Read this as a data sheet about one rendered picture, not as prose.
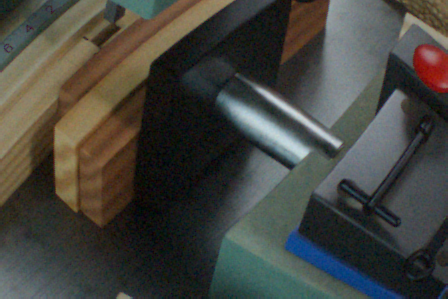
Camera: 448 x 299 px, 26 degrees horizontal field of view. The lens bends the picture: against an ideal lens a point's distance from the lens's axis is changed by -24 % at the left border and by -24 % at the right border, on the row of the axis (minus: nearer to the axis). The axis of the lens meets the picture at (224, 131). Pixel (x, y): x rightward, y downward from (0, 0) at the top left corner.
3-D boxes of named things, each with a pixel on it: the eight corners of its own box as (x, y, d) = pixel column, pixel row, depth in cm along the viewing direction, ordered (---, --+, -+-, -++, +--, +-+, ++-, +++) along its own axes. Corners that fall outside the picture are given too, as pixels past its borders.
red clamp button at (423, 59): (444, 106, 48) (447, 93, 47) (403, 71, 49) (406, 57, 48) (460, 77, 50) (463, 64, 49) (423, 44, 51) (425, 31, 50)
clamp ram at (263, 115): (257, 277, 54) (297, 161, 47) (132, 195, 57) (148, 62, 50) (360, 170, 59) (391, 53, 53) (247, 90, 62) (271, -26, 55)
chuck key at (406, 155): (391, 238, 45) (398, 225, 44) (330, 196, 46) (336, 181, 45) (451, 148, 49) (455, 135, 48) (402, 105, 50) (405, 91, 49)
